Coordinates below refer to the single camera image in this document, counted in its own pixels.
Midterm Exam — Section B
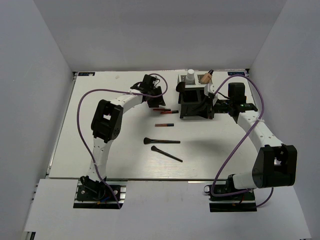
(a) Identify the red black lip gloss tube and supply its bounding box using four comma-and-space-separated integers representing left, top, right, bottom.
154, 123, 175, 128

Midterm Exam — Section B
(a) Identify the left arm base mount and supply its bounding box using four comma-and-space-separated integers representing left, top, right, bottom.
73, 181, 127, 210

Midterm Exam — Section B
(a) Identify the black round makeup brush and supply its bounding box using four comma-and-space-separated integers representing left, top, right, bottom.
143, 137, 181, 145

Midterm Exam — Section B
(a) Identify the black metal organizer rack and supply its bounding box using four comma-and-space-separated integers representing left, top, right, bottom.
178, 88, 215, 119

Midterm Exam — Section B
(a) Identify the white table board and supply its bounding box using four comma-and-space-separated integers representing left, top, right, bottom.
49, 70, 258, 180

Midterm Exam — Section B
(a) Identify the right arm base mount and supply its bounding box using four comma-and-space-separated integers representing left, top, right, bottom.
203, 184, 257, 213

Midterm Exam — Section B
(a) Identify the white jar cap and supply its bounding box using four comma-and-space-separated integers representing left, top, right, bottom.
186, 69, 195, 79

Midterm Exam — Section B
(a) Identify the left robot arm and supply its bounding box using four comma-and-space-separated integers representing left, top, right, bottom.
76, 73, 168, 200

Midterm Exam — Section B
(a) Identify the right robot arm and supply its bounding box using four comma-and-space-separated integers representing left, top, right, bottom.
209, 82, 298, 200

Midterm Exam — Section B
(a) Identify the foundation bottle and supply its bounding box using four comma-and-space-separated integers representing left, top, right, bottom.
199, 69, 214, 85

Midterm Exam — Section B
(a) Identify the black fan makeup brush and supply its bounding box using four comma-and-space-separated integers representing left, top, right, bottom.
175, 81, 186, 93

